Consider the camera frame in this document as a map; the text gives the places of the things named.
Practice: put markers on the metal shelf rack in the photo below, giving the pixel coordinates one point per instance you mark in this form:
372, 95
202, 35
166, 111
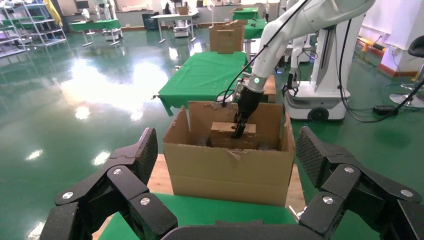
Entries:
39, 33

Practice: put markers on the distant green cloth table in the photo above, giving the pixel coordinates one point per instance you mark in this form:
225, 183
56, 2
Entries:
255, 28

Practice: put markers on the silver binder clip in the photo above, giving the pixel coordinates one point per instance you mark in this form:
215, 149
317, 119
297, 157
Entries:
155, 97

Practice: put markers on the white robot body with wheel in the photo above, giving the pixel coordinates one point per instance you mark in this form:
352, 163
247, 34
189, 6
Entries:
331, 66

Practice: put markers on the green cloth background table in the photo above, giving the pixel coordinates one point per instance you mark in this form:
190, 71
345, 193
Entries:
96, 24

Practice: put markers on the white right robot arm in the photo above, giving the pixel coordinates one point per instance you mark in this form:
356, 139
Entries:
298, 30

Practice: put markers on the tall brown cardboard carton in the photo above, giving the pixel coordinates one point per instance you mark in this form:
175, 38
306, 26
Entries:
227, 39

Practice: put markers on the large open cardboard carton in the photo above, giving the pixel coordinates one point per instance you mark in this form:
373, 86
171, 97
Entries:
225, 172

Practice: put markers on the yellow hanging cloth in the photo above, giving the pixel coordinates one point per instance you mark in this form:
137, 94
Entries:
53, 11

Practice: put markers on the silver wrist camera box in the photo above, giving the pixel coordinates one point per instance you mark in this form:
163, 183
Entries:
239, 91

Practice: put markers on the small light wooden block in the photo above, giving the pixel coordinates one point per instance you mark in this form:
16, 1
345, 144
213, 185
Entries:
271, 87

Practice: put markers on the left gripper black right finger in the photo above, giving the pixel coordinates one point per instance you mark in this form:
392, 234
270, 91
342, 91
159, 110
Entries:
351, 185

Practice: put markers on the black power brick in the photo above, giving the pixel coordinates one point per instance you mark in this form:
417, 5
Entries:
386, 110

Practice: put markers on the idle black gripper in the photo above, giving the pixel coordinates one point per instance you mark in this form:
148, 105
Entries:
290, 84

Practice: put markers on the large green tablecloth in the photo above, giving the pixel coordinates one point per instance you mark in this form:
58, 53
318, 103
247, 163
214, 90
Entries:
205, 212

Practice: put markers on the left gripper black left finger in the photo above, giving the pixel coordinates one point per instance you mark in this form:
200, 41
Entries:
126, 179

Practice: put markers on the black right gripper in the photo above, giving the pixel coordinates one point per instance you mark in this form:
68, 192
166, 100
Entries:
248, 104

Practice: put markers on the green cloth on side table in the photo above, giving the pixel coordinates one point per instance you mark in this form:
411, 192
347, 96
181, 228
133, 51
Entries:
202, 76

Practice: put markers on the idle white robot arm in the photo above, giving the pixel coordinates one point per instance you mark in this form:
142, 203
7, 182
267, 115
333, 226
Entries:
298, 53

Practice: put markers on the black stool chrome base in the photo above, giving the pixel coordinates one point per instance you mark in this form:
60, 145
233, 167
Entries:
418, 46

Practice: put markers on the small cardboard box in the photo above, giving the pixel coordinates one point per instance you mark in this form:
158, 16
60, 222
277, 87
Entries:
222, 127

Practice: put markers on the small white robot base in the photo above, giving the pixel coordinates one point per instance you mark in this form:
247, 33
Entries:
181, 30

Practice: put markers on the white background table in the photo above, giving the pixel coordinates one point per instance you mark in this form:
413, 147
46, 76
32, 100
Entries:
175, 16

